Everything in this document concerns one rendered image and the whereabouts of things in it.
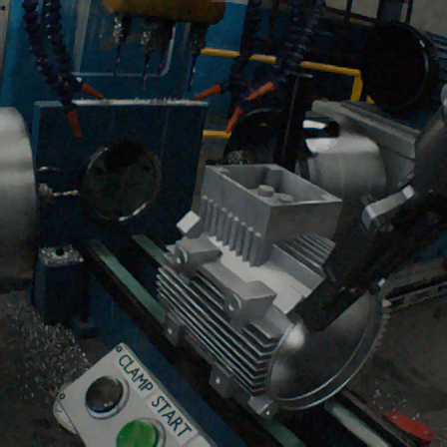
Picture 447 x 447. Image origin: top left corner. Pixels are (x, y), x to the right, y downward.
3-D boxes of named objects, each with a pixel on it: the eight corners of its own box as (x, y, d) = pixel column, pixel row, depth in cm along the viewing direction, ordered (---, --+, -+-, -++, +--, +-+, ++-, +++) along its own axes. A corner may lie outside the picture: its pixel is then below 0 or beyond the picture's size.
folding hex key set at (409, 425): (377, 427, 80) (381, 418, 79) (386, 417, 82) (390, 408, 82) (426, 451, 75) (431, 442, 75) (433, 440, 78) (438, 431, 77)
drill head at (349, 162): (171, 225, 108) (191, 91, 99) (330, 210, 132) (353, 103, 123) (251, 291, 90) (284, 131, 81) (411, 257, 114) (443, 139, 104)
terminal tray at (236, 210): (193, 225, 69) (203, 166, 66) (266, 219, 75) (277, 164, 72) (254, 272, 60) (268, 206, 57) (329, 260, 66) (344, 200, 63)
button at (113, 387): (90, 403, 40) (77, 391, 39) (120, 378, 41) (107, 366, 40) (108, 428, 38) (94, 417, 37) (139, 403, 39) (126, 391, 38)
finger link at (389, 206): (453, 190, 38) (412, 192, 35) (409, 234, 41) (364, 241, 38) (435, 163, 39) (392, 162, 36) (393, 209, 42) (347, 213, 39)
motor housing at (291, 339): (148, 341, 72) (166, 197, 65) (268, 317, 82) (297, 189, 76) (237, 442, 57) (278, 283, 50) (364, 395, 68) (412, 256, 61)
